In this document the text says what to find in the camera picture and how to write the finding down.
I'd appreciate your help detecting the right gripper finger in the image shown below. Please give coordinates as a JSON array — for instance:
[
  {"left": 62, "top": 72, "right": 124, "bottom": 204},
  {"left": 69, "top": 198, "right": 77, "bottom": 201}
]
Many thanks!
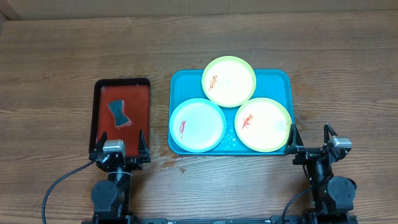
[
  {"left": 323, "top": 123, "right": 337, "bottom": 144},
  {"left": 286, "top": 123, "right": 304, "bottom": 148}
]

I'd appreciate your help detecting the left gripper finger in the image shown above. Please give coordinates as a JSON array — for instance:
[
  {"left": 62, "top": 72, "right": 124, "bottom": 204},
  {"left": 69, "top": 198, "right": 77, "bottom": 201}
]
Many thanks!
[
  {"left": 137, "top": 129, "right": 150, "bottom": 156},
  {"left": 95, "top": 132, "right": 108, "bottom": 152}
]

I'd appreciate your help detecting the green plate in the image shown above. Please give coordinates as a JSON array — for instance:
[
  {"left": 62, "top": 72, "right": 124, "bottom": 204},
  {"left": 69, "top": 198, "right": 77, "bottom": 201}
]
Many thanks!
[
  {"left": 234, "top": 98, "right": 292, "bottom": 152},
  {"left": 201, "top": 56, "right": 256, "bottom": 108}
]

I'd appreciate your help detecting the dark sponge with red base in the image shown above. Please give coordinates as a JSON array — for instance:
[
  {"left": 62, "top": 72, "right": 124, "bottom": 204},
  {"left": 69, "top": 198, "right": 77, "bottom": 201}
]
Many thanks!
[{"left": 108, "top": 100, "right": 132, "bottom": 129}]

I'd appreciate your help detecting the light blue plate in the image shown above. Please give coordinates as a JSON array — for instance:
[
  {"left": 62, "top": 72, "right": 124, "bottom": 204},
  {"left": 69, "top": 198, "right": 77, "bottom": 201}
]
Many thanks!
[{"left": 169, "top": 98, "right": 226, "bottom": 153}]

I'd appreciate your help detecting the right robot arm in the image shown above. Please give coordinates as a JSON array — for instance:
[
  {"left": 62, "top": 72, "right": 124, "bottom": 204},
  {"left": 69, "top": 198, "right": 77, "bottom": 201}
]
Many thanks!
[{"left": 281, "top": 124, "right": 358, "bottom": 223}]

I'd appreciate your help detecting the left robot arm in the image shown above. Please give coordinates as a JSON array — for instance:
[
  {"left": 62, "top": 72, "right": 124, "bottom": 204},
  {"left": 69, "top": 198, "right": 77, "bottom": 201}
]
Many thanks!
[{"left": 89, "top": 130, "right": 151, "bottom": 223}]

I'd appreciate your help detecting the black and red tray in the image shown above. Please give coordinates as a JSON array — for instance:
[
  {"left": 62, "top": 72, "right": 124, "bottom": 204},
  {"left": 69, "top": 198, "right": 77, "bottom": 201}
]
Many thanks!
[{"left": 89, "top": 78, "right": 150, "bottom": 158}]

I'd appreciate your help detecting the teal plastic tray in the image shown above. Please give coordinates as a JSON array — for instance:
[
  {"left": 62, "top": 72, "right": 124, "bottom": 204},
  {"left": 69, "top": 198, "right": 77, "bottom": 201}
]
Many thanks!
[{"left": 169, "top": 69, "right": 294, "bottom": 156}]

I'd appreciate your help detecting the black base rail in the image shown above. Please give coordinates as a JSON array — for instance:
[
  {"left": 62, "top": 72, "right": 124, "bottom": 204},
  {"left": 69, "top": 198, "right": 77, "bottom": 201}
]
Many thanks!
[{"left": 81, "top": 215, "right": 358, "bottom": 224}]

